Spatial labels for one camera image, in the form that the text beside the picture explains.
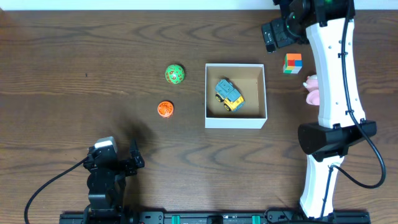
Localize colourful puzzle cube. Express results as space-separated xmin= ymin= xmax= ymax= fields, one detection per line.
xmin=283 ymin=54 xmax=303 ymax=74

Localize pink duck toy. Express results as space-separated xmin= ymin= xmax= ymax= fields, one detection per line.
xmin=303 ymin=75 xmax=320 ymax=106

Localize yellow grey toy truck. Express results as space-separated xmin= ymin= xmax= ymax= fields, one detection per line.
xmin=215 ymin=79 xmax=245 ymax=112

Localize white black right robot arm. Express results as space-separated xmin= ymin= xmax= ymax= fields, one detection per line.
xmin=262 ymin=0 xmax=377 ymax=223

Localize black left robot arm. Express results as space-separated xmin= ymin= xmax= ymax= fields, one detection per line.
xmin=83 ymin=136 xmax=145 ymax=216

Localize white cardboard box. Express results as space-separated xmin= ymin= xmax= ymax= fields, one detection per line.
xmin=205 ymin=63 xmax=267 ymax=129

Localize orange spiral disc toy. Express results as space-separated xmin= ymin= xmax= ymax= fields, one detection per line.
xmin=157 ymin=101 xmax=174 ymax=118

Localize green patterned egg ball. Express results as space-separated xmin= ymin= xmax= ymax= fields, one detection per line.
xmin=165 ymin=64 xmax=185 ymax=85

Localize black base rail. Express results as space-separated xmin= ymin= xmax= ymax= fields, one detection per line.
xmin=59 ymin=209 xmax=371 ymax=224

